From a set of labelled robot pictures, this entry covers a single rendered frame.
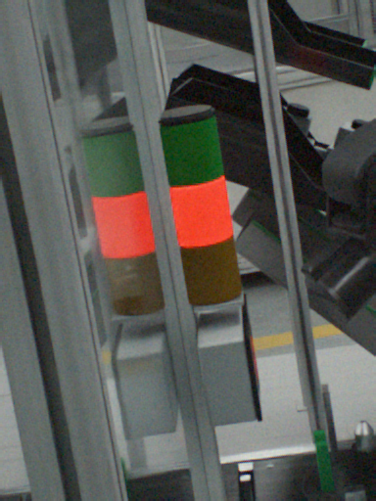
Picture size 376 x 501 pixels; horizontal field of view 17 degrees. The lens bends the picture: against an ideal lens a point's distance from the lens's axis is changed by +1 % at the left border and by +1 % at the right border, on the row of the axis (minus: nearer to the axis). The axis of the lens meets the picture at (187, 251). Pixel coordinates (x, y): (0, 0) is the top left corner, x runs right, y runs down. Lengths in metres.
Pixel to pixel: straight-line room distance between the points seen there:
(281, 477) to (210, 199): 0.47
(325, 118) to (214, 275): 4.32
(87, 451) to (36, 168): 0.10
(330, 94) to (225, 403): 4.34
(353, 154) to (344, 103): 4.16
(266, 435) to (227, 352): 0.78
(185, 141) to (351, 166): 0.22
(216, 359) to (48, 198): 0.59
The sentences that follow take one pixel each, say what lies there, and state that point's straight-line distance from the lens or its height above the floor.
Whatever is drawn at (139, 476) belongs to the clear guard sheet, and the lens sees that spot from 0.65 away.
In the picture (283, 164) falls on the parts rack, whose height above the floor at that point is 1.28.
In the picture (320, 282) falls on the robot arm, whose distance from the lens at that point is 1.18.
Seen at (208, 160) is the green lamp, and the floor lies 1.38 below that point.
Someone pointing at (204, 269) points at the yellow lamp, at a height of 1.29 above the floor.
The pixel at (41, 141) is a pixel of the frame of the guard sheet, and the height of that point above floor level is 1.50.
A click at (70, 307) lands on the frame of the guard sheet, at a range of 0.44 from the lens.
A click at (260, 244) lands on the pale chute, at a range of 1.48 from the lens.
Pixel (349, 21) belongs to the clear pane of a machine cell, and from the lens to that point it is 5.31.
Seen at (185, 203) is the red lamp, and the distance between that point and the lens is 1.01.
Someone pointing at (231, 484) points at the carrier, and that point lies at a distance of 1.40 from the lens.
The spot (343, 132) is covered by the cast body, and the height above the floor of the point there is 1.26.
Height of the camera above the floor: 1.57
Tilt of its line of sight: 15 degrees down
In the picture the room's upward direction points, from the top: 9 degrees counter-clockwise
